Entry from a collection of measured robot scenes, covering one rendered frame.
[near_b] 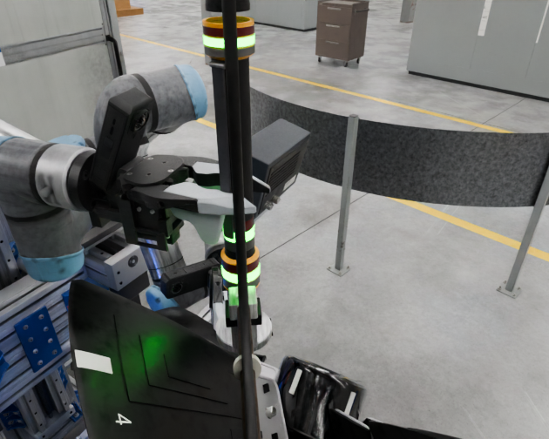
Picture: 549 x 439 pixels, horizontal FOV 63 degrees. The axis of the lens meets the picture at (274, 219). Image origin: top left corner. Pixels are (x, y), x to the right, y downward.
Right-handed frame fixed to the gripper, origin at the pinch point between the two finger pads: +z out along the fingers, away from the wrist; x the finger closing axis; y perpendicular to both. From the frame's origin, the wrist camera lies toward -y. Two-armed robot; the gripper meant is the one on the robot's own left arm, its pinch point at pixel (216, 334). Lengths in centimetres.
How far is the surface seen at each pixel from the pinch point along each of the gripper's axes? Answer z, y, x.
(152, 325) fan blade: 17.9, -7.9, -20.3
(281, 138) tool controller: -66, 20, -8
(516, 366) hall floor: -73, 147, 103
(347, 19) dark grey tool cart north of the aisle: -638, 212, 28
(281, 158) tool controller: -58, 19, -5
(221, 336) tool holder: 12.8, -0.3, -13.0
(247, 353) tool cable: 25.0, 1.0, -23.7
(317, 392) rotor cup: 18.2, 11.2, -8.6
